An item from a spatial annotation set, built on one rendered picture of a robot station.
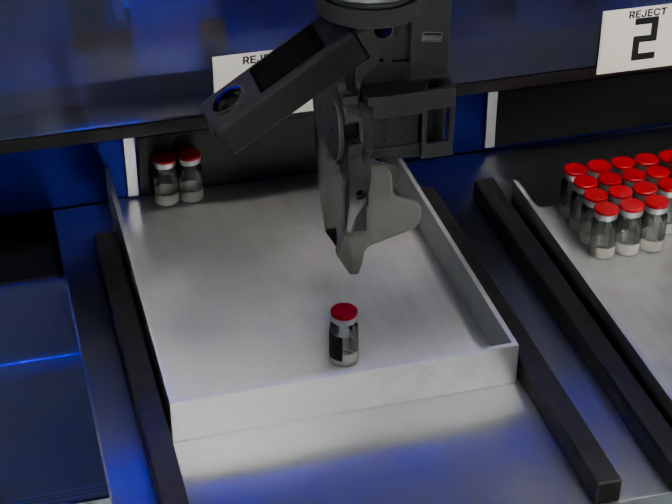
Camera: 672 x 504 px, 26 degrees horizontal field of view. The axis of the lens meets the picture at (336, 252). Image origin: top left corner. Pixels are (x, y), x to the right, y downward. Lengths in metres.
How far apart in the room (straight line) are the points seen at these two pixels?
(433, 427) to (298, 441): 0.10
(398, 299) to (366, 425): 0.16
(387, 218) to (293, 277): 0.21
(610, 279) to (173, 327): 0.36
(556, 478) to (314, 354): 0.22
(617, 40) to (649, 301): 0.24
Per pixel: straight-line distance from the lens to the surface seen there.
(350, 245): 1.01
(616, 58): 1.31
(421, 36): 0.97
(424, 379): 1.07
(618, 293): 1.21
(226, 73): 1.19
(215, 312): 1.17
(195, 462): 1.03
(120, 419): 1.08
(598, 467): 1.01
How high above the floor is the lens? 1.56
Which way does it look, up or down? 33 degrees down
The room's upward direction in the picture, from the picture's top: straight up
